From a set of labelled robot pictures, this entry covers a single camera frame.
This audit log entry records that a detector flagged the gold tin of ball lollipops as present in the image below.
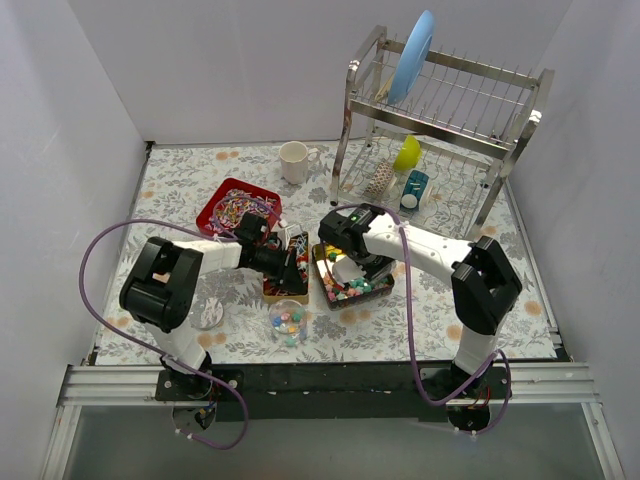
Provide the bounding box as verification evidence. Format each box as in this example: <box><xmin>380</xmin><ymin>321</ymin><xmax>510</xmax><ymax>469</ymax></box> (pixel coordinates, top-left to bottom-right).
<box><xmin>262</xmin><ymin>231</ymin><xmax>310</xmax><ymax>305</ymax></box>

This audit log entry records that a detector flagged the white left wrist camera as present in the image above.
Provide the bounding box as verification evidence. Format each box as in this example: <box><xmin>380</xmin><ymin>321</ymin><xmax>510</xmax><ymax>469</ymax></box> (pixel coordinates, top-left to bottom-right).
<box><xmin>277</xmin><ymin>224</ymin><xmax>302</xmax><ymax>249</ymax></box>

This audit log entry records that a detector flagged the red tin of swirl lollipops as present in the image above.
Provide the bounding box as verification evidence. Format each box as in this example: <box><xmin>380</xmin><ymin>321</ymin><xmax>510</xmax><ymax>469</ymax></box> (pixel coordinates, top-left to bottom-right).
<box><xmin>196</xmin><ymin>178</ymin><xmax>282</xmax><ymax>236</ymax></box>

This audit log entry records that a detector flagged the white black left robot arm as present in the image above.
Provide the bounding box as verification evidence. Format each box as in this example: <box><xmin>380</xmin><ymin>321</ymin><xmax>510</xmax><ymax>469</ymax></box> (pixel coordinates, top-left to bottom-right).
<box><xmin>119</xmin><ymin>213</ymin><xmax>307</xmax><ymax>400</ymax></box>

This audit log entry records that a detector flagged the aluminium table edge rail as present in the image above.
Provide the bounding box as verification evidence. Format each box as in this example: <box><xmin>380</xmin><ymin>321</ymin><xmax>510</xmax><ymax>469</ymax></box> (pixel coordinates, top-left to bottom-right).
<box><xmin>56</xmin><ymin>360</ymin><xmax>623</xmax><ymax>479</ymax></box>

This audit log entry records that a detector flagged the white ceramic mug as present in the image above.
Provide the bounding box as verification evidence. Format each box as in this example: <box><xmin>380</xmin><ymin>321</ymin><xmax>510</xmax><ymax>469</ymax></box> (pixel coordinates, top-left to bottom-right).
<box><xmin>279</xmin><ymin>141</ymin><xmax>320</xmax><ymax>185</ymax></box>

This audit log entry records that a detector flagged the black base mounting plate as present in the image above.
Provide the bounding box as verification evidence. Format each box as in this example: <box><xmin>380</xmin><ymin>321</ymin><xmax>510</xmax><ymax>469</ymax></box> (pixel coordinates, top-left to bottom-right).
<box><xmin>154</xmin><ymin>360</ymin><xmax>513</xmax><ymax>424</ymax></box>

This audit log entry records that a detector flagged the gold tin of star candies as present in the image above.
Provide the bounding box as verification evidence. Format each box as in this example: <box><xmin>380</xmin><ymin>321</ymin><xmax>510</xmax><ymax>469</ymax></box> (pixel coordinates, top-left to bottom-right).
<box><xmin>311</xmin><ymin>243</ymin><xmax>395</xmax><ymax>310</ymax></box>

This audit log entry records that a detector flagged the yellow green bowl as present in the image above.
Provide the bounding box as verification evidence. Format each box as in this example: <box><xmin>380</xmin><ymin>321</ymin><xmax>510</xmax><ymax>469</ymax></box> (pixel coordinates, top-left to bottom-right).
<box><xmin>393</xmin><ymin>135</ymin><xmax>422</xmax><ymax>172</ymax></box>

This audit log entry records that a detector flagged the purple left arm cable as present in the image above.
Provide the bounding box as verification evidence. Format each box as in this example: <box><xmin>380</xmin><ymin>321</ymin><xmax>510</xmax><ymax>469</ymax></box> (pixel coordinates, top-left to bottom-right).
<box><xmin>78</xmin><ymin>192</ymin><xmax>289</xmax><ymax>450</ymax></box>

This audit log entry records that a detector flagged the stainless steel dish rack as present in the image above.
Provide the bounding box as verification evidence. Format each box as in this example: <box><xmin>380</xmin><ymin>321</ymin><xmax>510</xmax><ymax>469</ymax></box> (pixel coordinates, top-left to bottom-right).
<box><xmin>329</xmin><ymin>25</ymin><xmax>554</xmax><ymax>238</ymax></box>

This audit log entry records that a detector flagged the light blue plate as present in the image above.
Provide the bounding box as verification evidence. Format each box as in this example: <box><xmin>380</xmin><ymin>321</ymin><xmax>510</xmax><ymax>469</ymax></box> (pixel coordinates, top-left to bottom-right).
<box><xmin>387</xmin><ymin>10</ymin><xmax>435</xmax><ymax>105</ymax></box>

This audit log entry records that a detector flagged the clear glass jar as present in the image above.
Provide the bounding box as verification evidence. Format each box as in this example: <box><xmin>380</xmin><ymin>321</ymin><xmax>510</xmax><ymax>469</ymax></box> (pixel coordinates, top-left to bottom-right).
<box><xmin>268</xmin><ymin>299</ymin><xmax>308</xmax><ymax>348</ymax></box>

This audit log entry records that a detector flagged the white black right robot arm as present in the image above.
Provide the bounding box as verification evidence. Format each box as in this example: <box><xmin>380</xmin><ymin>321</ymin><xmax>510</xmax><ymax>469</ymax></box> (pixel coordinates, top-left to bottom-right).
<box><xmin>318</xmin><ymin>203</ymin><xmax>522</xmax><ymax>398</ymax></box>

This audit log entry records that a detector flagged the teal and white container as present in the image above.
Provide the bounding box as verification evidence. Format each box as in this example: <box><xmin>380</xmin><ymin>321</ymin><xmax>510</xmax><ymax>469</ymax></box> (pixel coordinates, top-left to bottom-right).
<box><xmin>400</xmin><ymin>170</ymin><xmax>432</xmax><ymax>214</ymax></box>

